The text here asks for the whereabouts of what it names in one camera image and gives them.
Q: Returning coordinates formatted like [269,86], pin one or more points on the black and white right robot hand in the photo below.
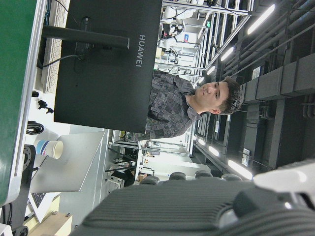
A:
[172,209]

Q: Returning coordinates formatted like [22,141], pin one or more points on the long ceiling light strip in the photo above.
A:
[211,70]
[261,19]
[213,151]
[240,169]
[227,53]

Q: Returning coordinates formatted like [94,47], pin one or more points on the man in grey patterned shirt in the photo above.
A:
[167,110]

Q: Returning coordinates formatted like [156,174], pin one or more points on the silver laptop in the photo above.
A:
[73,167]

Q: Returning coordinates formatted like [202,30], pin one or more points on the light wooden box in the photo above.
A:
[55,225]

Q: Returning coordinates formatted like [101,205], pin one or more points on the white paper cup blue stripes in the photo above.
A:
[48,149]

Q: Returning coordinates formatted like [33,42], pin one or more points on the black Huawei monitor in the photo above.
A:
[105,86]

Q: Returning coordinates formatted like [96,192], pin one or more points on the black clip adapter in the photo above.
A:
[50,110]
[42,104]

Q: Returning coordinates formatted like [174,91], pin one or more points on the white keyboard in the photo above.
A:
[51,78]

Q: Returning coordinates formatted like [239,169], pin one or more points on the small black cylinder part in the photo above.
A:
[35,94]

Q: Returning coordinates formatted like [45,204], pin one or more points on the green table mat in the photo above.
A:
[12,73]

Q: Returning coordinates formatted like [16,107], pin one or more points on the black robot mount column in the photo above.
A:
[25,172]

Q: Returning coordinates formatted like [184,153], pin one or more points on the grey ceiling air duct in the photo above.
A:
[268,83]

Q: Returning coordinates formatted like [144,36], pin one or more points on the silver aluminium table frame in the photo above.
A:
[27,86]

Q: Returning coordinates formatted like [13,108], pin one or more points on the aluminium profile cage frame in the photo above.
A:
[229,11]

